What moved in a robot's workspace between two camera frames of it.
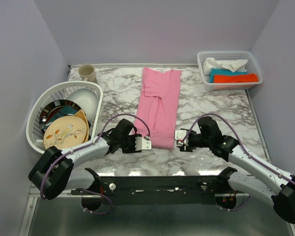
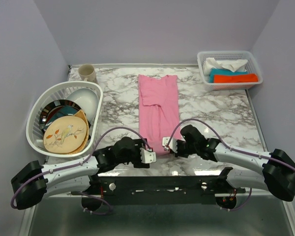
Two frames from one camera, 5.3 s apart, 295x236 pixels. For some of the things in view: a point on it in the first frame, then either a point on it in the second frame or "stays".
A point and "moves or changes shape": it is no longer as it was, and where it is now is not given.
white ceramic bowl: x=88 y=100 stays
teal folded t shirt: x=222 y=71 stays
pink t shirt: x=158 y=105 moves or changes shape
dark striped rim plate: x=51 y=108 stays
